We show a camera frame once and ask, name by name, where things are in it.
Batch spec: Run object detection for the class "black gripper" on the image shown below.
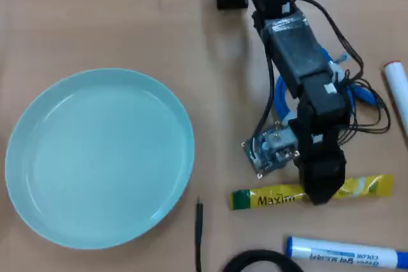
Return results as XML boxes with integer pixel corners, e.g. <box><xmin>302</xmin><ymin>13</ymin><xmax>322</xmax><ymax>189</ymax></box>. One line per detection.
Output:
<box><xmin>295</xmin><ymin>73</ymin><xmax>349</xmax><ymax>206</ymax></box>

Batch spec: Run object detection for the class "yellow Maxim coffee stick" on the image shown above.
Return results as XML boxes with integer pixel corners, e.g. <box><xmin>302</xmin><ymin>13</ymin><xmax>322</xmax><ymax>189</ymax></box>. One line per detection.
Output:
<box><xmin>229</xmin><ymin>174</ymin><xmax>395</xmax><ymax>211</ymax></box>

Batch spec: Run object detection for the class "white marker with red cap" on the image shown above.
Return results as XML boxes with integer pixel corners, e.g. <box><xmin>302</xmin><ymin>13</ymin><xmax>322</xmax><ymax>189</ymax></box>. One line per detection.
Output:
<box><xmin>382</xmin><ymin>61</ymin><xmax>408</xmax><ymax>145</ymax></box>

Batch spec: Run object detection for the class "blue whiteboard marker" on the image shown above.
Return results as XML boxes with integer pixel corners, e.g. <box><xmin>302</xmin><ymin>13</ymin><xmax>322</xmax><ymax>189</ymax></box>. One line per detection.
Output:
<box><xmin>285</xmin><ymin>236</ymin><xmax>408</xmax><ymax>269</ymax></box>

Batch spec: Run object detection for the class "thin black pen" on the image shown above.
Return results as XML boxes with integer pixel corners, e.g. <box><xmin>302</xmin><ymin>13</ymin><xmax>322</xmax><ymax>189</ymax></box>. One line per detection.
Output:
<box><xmin>194</xmin><ymin>197</ymin><xmax>205</xmax><ymax>272</ymax></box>

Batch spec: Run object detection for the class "light blue round plate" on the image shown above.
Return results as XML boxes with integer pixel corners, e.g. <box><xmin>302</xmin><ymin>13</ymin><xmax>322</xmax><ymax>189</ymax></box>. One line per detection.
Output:
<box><xmin>4</xmin><ymin>68</ymin><xmax>196</xmax><ymax>250</ymax></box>

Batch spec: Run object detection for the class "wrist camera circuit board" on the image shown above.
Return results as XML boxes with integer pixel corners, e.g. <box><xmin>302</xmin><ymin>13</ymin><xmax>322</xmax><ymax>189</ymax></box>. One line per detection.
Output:
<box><xmin>241</xmin><ymin>121</ymin><xmax>301</xmax><ymax>180</ymax></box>

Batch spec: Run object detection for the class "blue cable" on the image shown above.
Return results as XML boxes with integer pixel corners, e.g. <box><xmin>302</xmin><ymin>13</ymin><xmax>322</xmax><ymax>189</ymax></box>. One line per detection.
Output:
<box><xmin>273</xmin><ymin>47</ymin><xmax>355</xmax><ymax>126</ymax></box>

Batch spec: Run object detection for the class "black camera cable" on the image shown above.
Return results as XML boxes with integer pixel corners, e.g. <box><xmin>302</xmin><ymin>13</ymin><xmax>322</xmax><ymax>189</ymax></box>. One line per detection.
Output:
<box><xmin>254</xmin><ymin>55</ymin><xmax>277</xmax><ymax>136</ymax></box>

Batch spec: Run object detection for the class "coiled black cable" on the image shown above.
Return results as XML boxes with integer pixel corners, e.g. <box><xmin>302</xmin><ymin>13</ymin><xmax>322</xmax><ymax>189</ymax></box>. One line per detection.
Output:
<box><xmin>222</xmin><ymin>249</ymin><xmax>303</xmax><ymax>272</ymax></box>

